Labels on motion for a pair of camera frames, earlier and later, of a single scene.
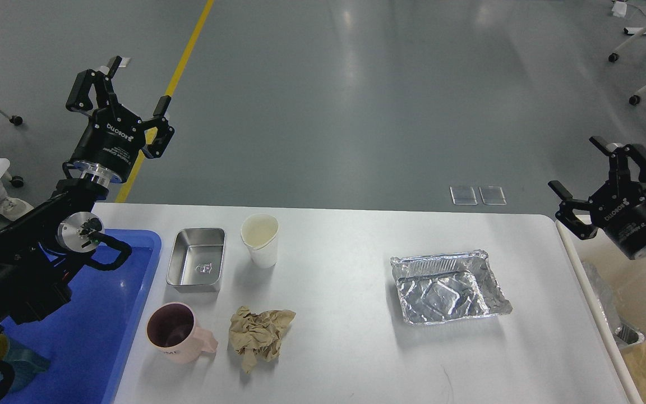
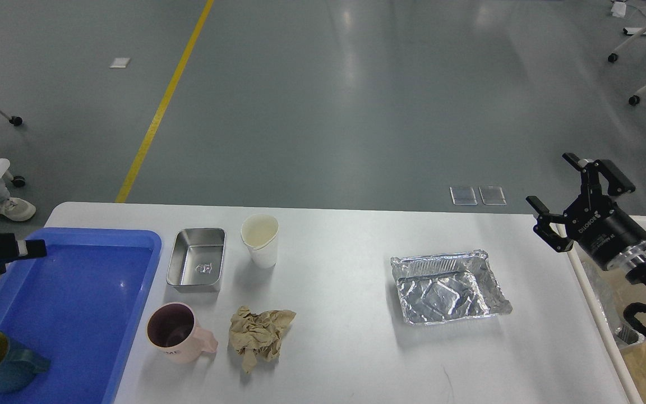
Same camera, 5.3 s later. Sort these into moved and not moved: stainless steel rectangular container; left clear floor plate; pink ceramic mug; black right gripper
Moved: black right gripper
Not moved: left clear floor plate; stainless steel rectangular container; pink ceramic mug
